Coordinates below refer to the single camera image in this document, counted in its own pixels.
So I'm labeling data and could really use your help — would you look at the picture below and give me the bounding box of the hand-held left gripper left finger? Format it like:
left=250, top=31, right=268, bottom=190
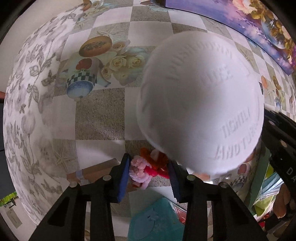
left=29, top=153, right=130, bottom=241

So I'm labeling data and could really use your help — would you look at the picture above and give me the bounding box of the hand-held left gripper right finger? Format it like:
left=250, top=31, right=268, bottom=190
left=168, top=160, right=270, bottom=241

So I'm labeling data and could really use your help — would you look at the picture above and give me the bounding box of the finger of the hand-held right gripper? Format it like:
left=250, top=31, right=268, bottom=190
left=262, top=109, right=296, bottom=160

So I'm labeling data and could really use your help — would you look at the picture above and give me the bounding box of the red and pink fuzzy scrunchie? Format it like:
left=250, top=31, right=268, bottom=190
left=129, top=148, right=170, bottom=189

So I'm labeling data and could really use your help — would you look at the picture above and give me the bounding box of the person's right hand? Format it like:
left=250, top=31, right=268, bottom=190
left=273, top=185, right=291, bottom=219

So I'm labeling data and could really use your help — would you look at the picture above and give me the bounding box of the blue face mask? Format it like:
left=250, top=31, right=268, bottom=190
left=261, top=171, right=284, bottom=197

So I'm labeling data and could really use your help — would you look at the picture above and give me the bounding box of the lime green cloth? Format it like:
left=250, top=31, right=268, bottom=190
left=254, top=162, right=280, bottom=216

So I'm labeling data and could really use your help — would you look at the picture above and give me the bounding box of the teal plush container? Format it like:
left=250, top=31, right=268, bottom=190
left=127, top=197, right=185, bottom=241

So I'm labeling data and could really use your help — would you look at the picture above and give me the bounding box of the white capped pill bottle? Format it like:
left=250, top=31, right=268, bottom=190
left=136, top=31, right=265, bottom=174

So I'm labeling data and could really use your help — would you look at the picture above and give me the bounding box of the green printed box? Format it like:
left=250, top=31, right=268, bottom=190
left=0, top=191, right=19, bottom=207

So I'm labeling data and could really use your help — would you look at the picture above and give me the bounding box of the white paper sheet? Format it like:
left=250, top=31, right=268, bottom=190
left=6, top=207, right=22, bottom=229

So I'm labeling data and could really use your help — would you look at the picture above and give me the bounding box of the flower painting canvas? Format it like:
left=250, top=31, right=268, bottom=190
left=150, top=0, right=296, bottom=76

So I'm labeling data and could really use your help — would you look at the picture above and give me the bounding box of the grey floral tablecloth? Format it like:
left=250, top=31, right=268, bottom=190
left=2, top=0, right=93, bottom=225

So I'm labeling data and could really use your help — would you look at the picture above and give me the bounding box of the dark cabinet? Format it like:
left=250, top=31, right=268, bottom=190
left=0, top=102, right=11, bottom=194

